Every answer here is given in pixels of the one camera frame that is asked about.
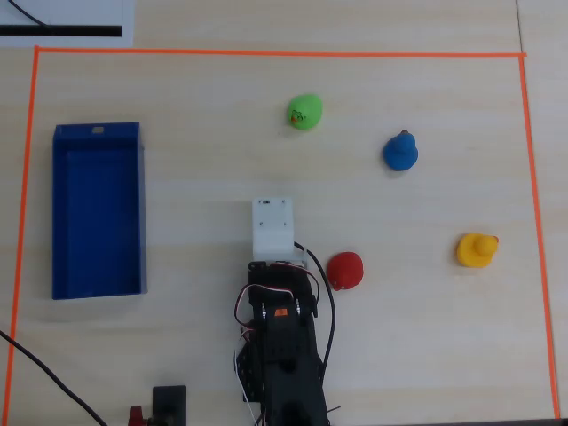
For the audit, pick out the blue plastic box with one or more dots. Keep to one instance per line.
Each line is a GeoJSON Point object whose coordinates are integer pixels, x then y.
{"type": "Point", "coordinates": [97, 222]}

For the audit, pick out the yellow rubber duck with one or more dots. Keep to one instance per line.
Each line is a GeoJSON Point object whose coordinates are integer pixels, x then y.
{"type": "Point", "coordinates": [472, 253]}

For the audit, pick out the blue rubber duck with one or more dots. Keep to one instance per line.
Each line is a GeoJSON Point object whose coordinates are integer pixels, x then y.
{"type": "Point", "coordinates": [399, 153]}

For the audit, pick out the long orange tape strip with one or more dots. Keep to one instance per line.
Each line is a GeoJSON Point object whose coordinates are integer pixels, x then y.
{"type": "Point", "coordinates": [266, 53]}

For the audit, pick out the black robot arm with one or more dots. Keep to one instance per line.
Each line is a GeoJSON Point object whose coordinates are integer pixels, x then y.
{"type": "Point", "coordinates": [284, 355]}

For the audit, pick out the red rubber duck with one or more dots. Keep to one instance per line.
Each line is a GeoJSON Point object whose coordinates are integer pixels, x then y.
{"type": "Point", "coordinates": [346, 270]}

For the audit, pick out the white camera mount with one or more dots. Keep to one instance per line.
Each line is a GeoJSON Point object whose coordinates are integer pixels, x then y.
{"type": "Point", "coordinates": [271, 222]}

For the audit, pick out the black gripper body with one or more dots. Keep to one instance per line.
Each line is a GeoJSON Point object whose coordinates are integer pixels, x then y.
{"type": "Point", "coordinates": [266, 276]}

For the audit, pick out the black table clamp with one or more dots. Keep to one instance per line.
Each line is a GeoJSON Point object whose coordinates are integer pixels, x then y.
{"type": "Point", "coordinates": [168, 399]}

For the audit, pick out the green rubber duck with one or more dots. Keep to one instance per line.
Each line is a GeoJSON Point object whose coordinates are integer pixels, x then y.
{"type": "Point", "coordinates": [306, 111]}

